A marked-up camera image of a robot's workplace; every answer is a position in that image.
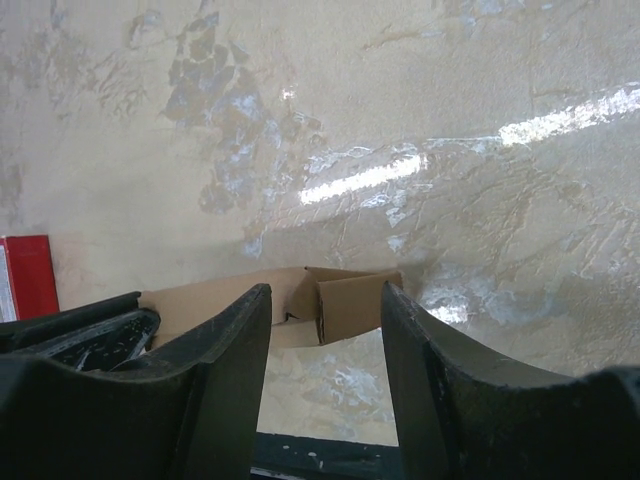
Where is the brown cardboard box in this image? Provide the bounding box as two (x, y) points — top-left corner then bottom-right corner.
(138, 266), (402, 349)

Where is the red rectangular box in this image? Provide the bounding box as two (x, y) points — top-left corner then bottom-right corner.
(1, 235), (59, 323)

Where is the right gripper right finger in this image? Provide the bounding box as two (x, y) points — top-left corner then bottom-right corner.
(381, 283), (639, 479)

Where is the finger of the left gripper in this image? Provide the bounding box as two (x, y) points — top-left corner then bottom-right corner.
(19, 309), (161, 371)
(1, 291), (141, 350)

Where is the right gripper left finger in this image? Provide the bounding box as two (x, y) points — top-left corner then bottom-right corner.
(1, 284), (272, 479)

